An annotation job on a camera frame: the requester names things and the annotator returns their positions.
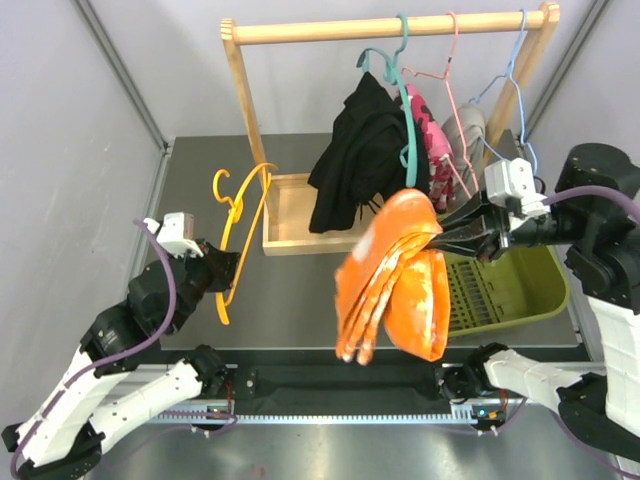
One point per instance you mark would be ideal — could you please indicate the grey trousers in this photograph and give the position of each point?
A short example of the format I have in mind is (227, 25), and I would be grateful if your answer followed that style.
(466, 140)

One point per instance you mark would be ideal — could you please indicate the pink wire hanger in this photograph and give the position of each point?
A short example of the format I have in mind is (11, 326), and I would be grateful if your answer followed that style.
(445, 78)

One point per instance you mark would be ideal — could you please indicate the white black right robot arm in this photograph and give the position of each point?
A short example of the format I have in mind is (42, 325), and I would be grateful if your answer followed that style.
(593, 213)

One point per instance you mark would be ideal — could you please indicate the blue wire hanger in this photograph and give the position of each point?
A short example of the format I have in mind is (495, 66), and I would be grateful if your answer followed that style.
(509, 75)

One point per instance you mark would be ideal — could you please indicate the teal plastic hanger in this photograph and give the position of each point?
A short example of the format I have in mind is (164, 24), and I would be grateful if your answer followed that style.
(408, 155)

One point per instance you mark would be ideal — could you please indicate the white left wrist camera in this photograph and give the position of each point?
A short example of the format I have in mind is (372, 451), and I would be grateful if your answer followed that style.
(175, 234)

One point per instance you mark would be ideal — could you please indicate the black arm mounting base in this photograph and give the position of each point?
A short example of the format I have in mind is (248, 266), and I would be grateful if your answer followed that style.
(280, 389)

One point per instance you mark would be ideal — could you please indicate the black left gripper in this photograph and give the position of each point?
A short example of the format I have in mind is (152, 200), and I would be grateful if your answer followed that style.
(221, 264)

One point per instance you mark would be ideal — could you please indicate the black trousers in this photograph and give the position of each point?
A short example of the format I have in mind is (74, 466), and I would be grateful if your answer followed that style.
(362, 159)

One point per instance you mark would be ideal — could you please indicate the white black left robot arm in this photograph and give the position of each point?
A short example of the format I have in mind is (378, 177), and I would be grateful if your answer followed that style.
(76, 425)

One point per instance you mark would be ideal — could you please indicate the pink camouflage trousers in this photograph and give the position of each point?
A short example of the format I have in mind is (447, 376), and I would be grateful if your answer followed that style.
(438, 149)

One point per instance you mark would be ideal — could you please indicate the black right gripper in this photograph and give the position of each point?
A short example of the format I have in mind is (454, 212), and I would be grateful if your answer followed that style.
(477, 228)

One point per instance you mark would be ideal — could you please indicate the orange white trousers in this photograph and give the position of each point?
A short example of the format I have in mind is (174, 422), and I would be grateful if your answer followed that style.
(392, 280)

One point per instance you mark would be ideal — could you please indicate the olive green plastic basket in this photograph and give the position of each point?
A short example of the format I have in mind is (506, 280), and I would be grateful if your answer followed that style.
(523, 286)

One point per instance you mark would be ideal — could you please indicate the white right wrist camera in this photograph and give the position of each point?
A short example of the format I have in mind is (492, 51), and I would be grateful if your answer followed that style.
(510, 184)

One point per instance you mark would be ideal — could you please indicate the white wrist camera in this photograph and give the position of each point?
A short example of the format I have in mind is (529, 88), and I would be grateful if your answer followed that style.
(510, 184)
(175, 234)

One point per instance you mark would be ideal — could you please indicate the wooden clothes rack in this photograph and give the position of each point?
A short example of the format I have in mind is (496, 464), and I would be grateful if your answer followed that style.
(289, 199)

